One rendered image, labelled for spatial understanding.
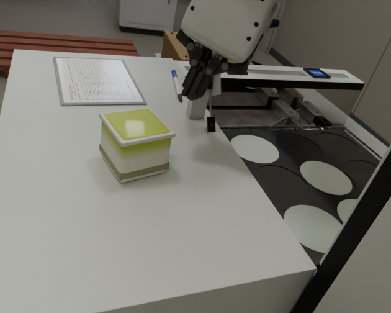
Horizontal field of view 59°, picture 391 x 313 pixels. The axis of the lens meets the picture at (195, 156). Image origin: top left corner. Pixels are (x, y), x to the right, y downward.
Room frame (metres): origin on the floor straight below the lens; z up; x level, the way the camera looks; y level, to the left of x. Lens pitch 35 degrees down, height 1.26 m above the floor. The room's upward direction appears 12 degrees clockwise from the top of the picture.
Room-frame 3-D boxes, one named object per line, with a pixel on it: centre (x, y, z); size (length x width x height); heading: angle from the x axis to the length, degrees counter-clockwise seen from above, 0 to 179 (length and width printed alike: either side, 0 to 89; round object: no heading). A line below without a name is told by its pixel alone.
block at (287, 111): (0.82, -0.20, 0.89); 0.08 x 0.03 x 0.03; 26
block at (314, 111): (0.85, -0.27, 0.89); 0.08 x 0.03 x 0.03; 26
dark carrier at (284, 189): (0.55, -0.26, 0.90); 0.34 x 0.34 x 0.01; 26
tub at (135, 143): (0.38, 0.08, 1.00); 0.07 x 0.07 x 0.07; 41
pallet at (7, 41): (2.87, 1.26, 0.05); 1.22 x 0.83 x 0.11; 113
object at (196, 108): (0.55, 0.01, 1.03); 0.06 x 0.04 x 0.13; 26
